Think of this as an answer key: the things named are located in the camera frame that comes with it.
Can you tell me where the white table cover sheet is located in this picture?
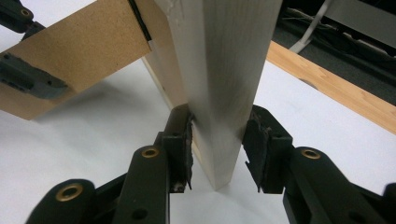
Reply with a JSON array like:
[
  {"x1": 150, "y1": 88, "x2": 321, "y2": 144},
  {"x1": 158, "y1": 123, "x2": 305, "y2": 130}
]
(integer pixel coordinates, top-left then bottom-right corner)
[{"x1": 0, "y1": 0, "x2": 396, "y2": 224}]

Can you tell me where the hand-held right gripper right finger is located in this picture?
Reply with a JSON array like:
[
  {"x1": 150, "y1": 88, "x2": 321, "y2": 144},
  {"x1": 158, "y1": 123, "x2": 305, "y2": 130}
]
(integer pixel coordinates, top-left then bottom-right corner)
[{"x1": 242, "y1": 105, "x2": 384, "y2": 224}]

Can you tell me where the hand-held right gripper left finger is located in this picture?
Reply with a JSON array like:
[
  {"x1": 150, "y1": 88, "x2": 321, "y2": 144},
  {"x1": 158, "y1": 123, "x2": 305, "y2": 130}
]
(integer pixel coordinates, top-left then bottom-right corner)
[{"x1": 112, "y1": 104, "x2": 194, "y2": 224}]

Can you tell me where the wooden picture frame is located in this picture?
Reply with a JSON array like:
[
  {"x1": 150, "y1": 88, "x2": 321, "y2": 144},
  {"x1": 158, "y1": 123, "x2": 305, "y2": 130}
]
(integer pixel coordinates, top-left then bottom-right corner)
[{"x1": 0, "y1": 0, "x2": 284, "y2": 191}]

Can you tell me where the white metal desk frame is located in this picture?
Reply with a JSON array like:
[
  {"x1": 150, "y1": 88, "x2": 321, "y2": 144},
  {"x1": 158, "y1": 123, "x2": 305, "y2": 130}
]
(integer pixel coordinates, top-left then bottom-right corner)
[{"x1": 288, "y1": 0, "x2": 396, "y2": 54}]

